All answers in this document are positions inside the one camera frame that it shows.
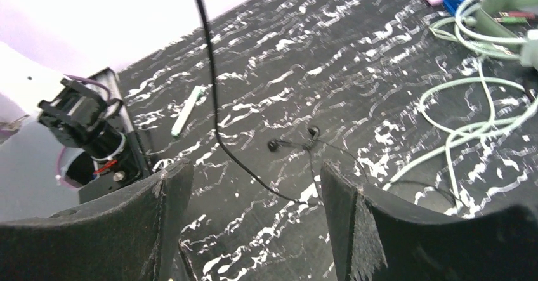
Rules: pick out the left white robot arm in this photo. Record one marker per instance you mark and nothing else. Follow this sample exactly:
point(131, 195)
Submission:
point(100, 150)

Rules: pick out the green capped white marker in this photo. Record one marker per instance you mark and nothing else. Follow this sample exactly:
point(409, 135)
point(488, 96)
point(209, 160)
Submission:
point(186, 111)

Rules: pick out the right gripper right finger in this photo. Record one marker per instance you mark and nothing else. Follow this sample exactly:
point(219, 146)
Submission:
point(376, 235)

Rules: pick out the mint green gaming headphones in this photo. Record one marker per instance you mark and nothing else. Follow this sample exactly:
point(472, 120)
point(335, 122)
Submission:
point(472, 25)

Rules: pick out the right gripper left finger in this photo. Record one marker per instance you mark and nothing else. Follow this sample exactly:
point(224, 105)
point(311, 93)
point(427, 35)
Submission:
point(130, 234)

